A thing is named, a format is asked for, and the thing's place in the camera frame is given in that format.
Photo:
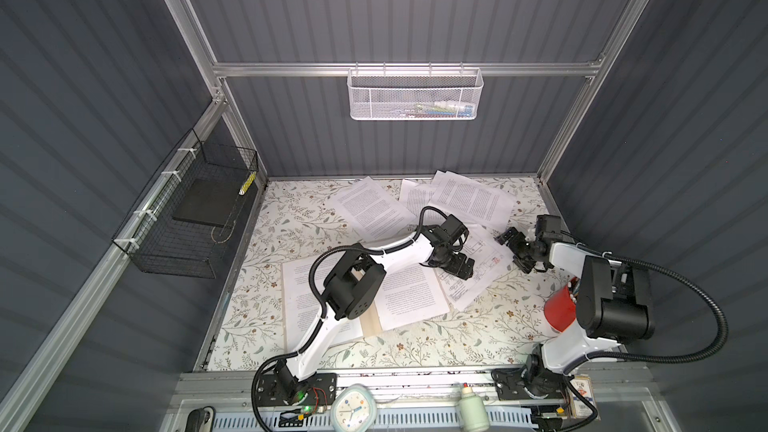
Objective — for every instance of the white glue bottle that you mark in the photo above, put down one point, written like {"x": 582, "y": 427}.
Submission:
{"x": 472, "y": 413}

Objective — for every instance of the black wire basket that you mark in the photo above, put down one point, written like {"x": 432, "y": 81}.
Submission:
{"x": 191, "y": 219}

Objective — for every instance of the white wire basket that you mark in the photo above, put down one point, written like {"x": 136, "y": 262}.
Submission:
{"x": 426, "y": 94}

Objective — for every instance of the floral table mat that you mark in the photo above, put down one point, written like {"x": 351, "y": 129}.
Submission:
{"x": 295, "y": 221}

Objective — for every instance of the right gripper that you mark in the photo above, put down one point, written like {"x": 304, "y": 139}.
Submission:
{"x": 514, "y": 246}

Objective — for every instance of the red pen cup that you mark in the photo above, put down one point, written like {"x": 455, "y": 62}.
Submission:
{"x": 560, "y": 308}

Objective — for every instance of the beige paper folder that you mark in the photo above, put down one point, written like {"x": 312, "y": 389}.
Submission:
{"x": 369, "y": 322}

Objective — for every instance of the white alarm clock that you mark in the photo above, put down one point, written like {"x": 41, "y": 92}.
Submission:
{"x": 354, "y": 410}

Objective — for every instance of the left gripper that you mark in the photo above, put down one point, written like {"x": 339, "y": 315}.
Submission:
{"x": 468, "y": 267}

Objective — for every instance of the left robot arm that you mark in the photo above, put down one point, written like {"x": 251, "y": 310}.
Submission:
{"x": 345, "y": 280}

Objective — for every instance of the yellow marker in basket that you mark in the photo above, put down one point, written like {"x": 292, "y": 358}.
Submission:
{"x": 247, "y": 183}

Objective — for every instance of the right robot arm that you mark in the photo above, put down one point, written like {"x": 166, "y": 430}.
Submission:
{"x": 608, "y": 303}

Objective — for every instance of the technical drawing paper sheet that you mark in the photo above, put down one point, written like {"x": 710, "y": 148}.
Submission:
{"x": 491, "y": 262}

